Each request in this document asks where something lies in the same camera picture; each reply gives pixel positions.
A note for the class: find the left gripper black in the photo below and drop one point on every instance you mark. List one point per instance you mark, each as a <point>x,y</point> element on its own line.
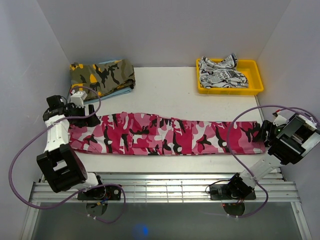
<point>91,121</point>

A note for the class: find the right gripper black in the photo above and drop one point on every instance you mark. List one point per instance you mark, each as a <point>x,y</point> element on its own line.
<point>266,126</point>

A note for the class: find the pink camouflage trousers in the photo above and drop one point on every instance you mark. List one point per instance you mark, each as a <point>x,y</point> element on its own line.
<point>143,134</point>

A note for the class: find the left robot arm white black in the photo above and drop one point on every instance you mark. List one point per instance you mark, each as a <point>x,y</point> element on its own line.
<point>59,163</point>

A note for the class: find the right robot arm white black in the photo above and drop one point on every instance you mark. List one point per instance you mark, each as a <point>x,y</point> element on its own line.
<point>287,141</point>

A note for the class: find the green camouflage folded trousers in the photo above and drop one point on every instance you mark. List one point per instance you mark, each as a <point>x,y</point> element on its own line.
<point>102,79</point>

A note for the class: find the white black newsprint trousers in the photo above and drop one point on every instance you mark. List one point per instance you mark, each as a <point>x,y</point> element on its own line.
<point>223,74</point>

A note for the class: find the light blue folded garment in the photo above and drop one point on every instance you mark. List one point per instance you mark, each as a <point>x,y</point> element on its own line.
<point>115,93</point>

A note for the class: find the yellow plastic tray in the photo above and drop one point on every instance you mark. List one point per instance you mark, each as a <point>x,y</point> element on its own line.
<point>248,68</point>

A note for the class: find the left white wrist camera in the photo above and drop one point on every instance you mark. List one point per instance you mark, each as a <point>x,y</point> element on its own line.
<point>78,98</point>

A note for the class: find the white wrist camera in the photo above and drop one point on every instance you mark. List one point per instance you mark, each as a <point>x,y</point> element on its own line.
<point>78,98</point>
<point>279,120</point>

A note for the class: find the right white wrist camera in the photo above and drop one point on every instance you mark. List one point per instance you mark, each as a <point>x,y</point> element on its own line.
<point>279,120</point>

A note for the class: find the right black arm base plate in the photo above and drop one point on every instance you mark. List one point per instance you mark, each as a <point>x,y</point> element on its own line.
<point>226,192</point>

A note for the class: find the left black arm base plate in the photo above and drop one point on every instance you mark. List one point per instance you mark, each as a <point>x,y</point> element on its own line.
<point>109,192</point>

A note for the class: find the aluminium frame rail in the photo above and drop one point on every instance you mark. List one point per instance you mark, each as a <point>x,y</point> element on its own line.
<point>190,188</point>

